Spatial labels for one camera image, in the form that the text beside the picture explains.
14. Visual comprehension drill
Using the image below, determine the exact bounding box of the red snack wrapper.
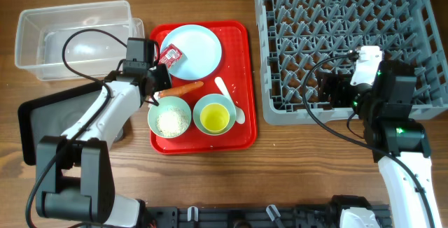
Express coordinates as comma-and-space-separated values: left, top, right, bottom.
159, 44, 183, 69

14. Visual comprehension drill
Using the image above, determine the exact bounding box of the green bowl with rice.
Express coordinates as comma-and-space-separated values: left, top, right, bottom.
148, 97, 192, 138

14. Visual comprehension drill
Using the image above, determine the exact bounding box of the light blue plate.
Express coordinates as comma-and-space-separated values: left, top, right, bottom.
162, 24, 223, 80

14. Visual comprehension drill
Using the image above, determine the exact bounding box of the light blue bowl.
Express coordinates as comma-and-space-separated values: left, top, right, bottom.
192, 94, 236, 136

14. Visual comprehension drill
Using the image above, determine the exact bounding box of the white plastic spoon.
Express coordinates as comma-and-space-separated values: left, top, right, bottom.
214, 77, 246, 124

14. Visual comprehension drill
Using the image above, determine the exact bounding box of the yellow cup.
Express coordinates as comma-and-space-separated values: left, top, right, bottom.
199, 104, 230, 134

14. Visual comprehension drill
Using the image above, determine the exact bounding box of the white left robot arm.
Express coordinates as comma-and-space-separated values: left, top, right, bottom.
27, 60, 172, 227

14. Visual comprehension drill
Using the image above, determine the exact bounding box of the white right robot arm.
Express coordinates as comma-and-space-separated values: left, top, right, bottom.
351, 60, 442, 227

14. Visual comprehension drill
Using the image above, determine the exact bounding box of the grey dishwasher rack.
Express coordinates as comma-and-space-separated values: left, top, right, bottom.
254, 0, 447, 125

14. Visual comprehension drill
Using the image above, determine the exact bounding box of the orange carrot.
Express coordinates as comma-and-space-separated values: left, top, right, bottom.
157, 81, 204, 99

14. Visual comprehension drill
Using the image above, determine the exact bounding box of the red serving tray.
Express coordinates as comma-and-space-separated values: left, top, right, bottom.
150, 21, 258, 155

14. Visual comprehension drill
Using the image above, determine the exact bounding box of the black tray bin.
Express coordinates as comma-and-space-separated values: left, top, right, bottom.
17, 83, 101, 166

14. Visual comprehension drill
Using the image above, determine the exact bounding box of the clear plastic bin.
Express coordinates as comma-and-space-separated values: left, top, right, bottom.
15, 0, 145, 81

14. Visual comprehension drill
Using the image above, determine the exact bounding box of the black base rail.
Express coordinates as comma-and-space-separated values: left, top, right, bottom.
147, 195, 393, 228

